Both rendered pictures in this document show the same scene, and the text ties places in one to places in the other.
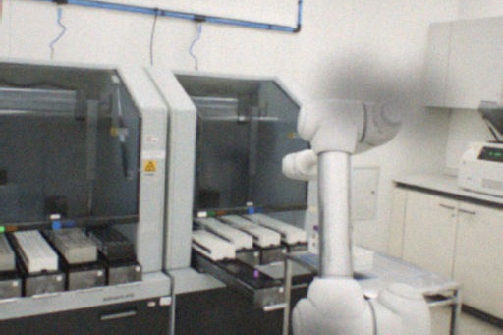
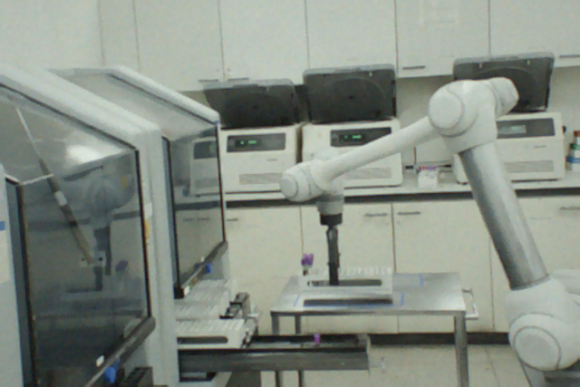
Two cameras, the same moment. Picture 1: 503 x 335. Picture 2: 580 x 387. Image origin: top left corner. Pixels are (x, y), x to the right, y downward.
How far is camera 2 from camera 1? 1.84 m
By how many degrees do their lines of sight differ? 50
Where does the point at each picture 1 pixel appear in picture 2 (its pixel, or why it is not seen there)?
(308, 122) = (468, 111)
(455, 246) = not seen: hidden behind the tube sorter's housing
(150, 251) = (158, 372)
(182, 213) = (169, 297)
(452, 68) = (145, 40)
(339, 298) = (566, 298)
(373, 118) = (499, 97)
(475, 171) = (227, 168)
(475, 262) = (248, 279)
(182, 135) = (158, 171)
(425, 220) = not seen: hidden behind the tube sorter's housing
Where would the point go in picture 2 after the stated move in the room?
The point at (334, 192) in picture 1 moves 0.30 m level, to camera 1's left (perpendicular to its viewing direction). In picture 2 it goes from (508, 186) to (451, 205)
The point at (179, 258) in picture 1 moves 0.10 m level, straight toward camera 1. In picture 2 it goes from (173, 372) to (203, 377)
